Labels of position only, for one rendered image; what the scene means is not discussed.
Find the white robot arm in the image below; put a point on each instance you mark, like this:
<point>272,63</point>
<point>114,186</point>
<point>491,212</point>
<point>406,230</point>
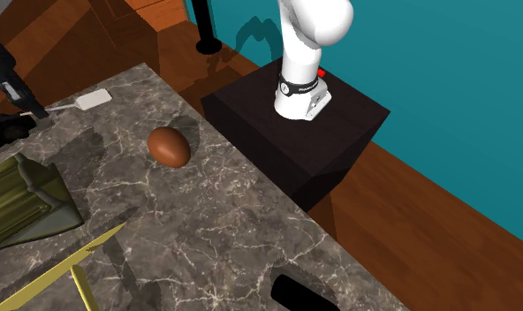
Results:
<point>302,47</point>

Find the olive green box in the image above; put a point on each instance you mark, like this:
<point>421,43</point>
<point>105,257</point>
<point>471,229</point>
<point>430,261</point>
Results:
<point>20,202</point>

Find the black rounded object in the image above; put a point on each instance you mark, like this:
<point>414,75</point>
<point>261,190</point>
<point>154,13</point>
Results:
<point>7,131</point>

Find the brown egg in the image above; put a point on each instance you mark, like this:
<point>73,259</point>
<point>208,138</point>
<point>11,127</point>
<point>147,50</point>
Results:
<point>169,147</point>

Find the dark robot stand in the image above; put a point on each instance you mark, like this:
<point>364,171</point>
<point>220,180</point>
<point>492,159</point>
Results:
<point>287,142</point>

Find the white spatula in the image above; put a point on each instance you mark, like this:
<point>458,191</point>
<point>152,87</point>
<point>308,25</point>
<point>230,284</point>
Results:
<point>93,99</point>

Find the black pole with round base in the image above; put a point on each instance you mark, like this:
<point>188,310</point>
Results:
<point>205,26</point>

